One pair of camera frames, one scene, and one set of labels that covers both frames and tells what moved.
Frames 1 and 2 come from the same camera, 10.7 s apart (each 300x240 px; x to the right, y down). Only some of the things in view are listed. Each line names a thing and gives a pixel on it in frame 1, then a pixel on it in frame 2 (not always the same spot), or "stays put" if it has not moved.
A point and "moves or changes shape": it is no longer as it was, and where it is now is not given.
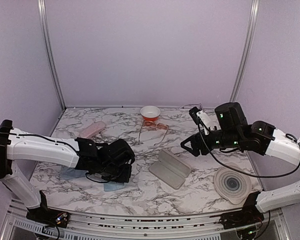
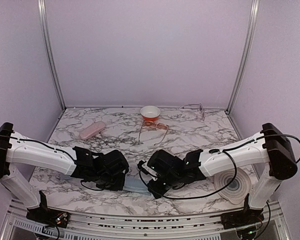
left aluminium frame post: x=43 y=18 stays put
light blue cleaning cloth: x=67 y=173 moves or changes shape
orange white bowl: x=150 y=113 stays put
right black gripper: x=196 y=139 -> x=158 y=192
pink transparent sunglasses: x=148 y=123 stays put
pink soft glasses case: x=92 y=129 stays put
